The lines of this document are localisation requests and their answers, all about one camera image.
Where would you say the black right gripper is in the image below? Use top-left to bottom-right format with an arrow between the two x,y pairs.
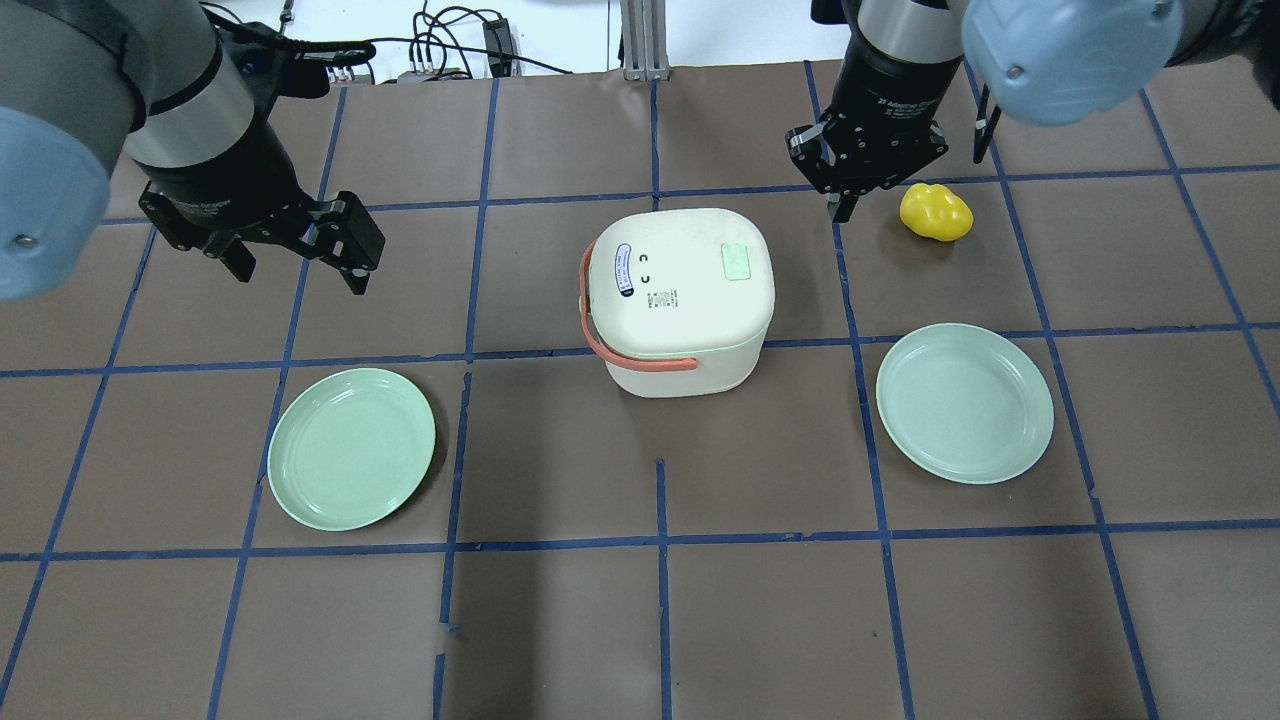
785,115 -> 950,224

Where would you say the black power adapter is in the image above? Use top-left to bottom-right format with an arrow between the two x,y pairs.
483,18 -> 516,78

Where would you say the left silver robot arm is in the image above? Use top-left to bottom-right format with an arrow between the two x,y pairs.
1,1 -> 385,300

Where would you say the white rice cooker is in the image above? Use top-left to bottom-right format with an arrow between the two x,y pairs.
579,208 -> 774,398

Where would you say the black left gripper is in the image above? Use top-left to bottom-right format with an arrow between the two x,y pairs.
138,182 -> 387,296

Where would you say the green plate near right arm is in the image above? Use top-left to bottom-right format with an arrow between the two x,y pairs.
876,323 -> 1055,486

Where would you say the aluminium frame post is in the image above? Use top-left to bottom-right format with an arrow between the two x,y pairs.
620,0 -> 671,82

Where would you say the black cable bundle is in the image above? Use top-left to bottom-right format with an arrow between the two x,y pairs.
200,0 -> 576,86

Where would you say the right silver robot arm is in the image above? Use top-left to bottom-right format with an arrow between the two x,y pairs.
786,1 -> 1277,223

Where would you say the yellow toy bell pepper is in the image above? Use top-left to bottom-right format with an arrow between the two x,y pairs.
899,183 -> 975,243

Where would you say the green plate near left arm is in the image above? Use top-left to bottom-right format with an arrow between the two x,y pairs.
266,366 -> 436,532

